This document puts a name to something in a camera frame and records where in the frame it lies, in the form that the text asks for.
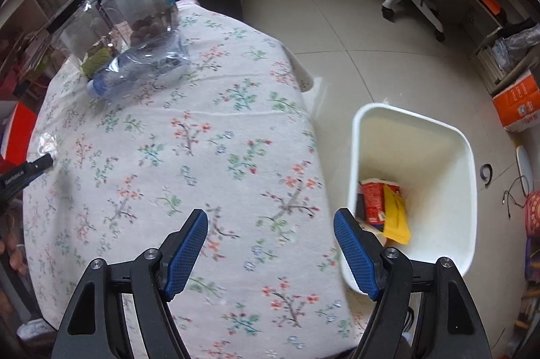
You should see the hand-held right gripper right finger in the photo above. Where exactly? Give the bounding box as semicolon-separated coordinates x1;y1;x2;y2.
333;207;492;359

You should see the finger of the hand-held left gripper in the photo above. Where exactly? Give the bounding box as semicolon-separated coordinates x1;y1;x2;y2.
26;154;55;176

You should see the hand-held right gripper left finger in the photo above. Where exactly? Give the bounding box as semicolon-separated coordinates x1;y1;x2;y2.
51;208;209;359

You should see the white tissue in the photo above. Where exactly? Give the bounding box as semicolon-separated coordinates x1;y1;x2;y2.
37;132;58;158

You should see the yellow snack wrapper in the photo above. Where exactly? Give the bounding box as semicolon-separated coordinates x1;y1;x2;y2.
382;184;411;245

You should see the red instant noodle cup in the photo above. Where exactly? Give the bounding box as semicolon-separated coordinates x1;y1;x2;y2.
358;178;401;227

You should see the white trash bin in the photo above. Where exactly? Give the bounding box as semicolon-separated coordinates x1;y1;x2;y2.
341;103;479;296

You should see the person's left hand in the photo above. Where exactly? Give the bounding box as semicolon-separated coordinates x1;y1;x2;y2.
0;216;27;271

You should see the red cardboard box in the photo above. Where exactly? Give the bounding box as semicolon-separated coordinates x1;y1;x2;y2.
0;102;43;163

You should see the clear jar with mixed nuts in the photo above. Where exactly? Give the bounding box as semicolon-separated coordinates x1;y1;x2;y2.
46;0;115;78

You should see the crushed clear plastic bottle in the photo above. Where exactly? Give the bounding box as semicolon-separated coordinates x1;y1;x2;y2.
86;31;192;98

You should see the clear jar with brown nuts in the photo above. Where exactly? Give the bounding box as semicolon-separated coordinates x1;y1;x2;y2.
99;0;180;48

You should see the orange and white cardboard box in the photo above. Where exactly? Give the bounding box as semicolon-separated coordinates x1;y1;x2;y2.
492;73;540;132

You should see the black cable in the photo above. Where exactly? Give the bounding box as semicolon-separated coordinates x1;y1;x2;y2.
501;177;529;218

